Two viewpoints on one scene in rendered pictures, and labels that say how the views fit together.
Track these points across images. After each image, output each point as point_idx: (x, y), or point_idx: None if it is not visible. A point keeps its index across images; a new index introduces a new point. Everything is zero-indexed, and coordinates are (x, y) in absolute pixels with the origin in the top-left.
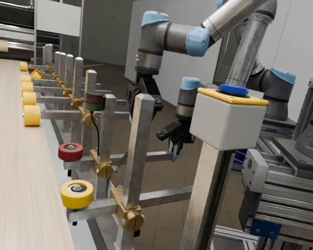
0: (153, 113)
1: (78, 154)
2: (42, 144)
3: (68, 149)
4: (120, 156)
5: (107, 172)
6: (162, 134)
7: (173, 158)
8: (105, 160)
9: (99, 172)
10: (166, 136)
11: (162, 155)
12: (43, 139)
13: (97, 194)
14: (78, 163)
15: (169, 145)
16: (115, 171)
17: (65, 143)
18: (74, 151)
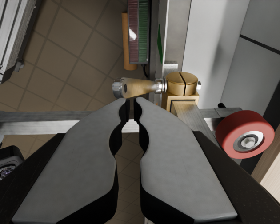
0: (22, 193)
1: (242, 120)
2: None
3: (254, 137)
4: (133, 121)
5: (178, 76)
6: (6, 164)
7: (0, 114)
8: (182, 102)
9: (196, 77)
10: None
11: (26, 120)
12: (268, 175)
13: (175, 69)
14: (220, 113)
15: None
16: (160, 78)
17: (249, 156)
18: (253, 126)
